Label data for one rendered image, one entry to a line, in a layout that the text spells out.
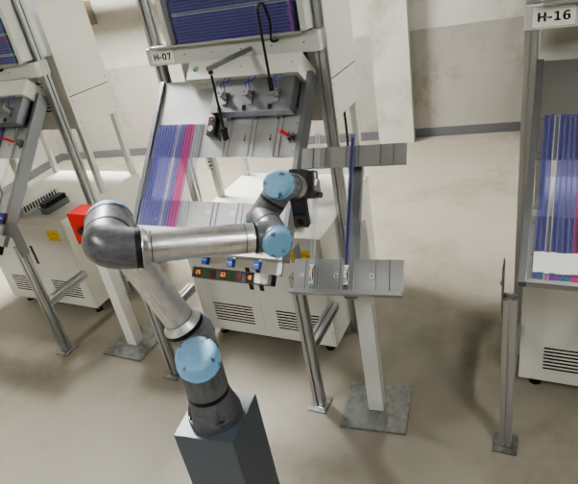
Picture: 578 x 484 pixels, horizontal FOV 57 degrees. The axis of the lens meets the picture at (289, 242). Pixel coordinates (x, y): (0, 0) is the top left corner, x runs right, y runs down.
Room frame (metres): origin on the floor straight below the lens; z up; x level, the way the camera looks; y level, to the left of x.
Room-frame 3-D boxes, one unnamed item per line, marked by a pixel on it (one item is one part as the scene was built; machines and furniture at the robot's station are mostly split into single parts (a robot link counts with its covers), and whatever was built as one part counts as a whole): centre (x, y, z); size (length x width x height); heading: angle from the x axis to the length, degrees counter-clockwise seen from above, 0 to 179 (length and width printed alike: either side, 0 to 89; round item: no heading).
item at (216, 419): (1.12, 0.29, 0.60); 0.15 x 0.15 x 0.10
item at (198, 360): (1.13, 0.30, 0.72); 0.13 x 0.12 x 0.14; 10
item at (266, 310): (2.33, 0.02, 0.31); 0.70 x 0.65 x 0.62; 60
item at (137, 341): (2.28, 0.88, 0.39); 0.24 x 0.24 x 0.78; 60
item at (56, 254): (2.88, 1.36, 0.66); 1.01 x 0.73 x 1.31; 150
